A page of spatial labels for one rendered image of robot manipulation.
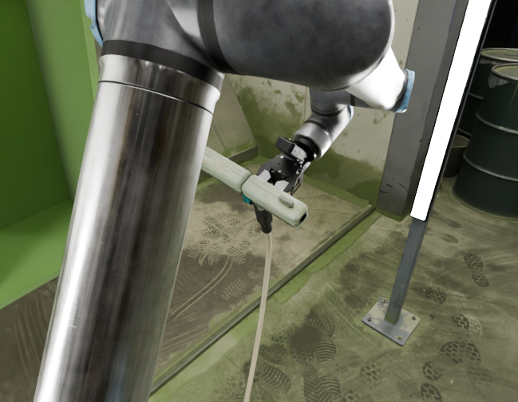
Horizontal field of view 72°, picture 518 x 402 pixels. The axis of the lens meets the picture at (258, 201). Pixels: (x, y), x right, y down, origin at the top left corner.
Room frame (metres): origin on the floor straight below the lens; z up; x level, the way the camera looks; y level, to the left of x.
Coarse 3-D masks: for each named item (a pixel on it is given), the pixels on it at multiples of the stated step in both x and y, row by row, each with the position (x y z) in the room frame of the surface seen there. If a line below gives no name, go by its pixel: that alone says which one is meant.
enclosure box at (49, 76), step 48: (0, 0) 1.20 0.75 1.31; (48, 0) 1.16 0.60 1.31; (0, 48) 1.19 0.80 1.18; (48, 48) 1.22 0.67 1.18; (0, 96) 1.17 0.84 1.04; (48, 96) 1.28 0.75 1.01; (0, 144) 1.16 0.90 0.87; (48, 144) 1.29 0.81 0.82; (0, 192) 1.14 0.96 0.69; (48, 192) 1.28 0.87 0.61; (0, 240) 1.07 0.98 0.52; (48, 240) 1.10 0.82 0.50; (0, 288) 0.87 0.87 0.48
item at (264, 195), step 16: (208, 160) 0.76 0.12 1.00; (224, 160) 0.76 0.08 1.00; (224, 176) 0.72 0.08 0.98; (240, 176) 0.71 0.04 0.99; (256, 176) 0.71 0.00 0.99; (240, 192) 0.72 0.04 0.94; (256, 192) 0.67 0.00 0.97; (272, 192) 0.67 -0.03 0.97; (256, 208) 0.71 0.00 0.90; (272, 208) 0.64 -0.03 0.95; (288, 208) 0.63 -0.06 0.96; (304, 208) 0.63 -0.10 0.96; (288, 224) 0.63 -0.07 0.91
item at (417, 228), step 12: (492, 12) 1.12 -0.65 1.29; (480, 48) 1.11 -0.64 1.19; (444, 168) 1.11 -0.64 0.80; (420, 228) 1.10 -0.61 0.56; (408, 240) 1.12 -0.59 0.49; (420, 240) 1.09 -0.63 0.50; (408, 252) 1.11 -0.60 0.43; (408, 264) 1.10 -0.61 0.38; (396, 276) 1.12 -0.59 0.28; (408, 276) 1.09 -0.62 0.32; (396, 288) 1.11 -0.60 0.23; (396, 300) 1.10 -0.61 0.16; (396, 312) 1.09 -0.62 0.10
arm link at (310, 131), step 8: (304, 128) 0.86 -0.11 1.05; (312, 128) 0.85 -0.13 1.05; (320, 128) 0.85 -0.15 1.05; (296, 136) 0.86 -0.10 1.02; (304, 136) 0.84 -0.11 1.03; (312, 136) 0.83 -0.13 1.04; (320, 136) 0.83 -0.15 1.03; (328, 136) 0.85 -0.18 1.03; (320, 144) 0.82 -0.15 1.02; (328, 144) 0.84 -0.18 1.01; (320, 152) 0.82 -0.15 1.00
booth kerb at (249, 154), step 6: (246, 150) 2.70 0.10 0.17; (252, 150) 2.75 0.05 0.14; (234, 156) 2.60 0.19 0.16; (240, 156) 2.65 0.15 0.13; (246, 156) 2.70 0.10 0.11; (252, 156) 2.75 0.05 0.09; (234, 162) 2.60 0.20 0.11; (240, 162) 2.65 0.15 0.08; (204, 174) 2.38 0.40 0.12; (198, 180) 2.33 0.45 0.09; (204, 180) 2.37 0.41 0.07
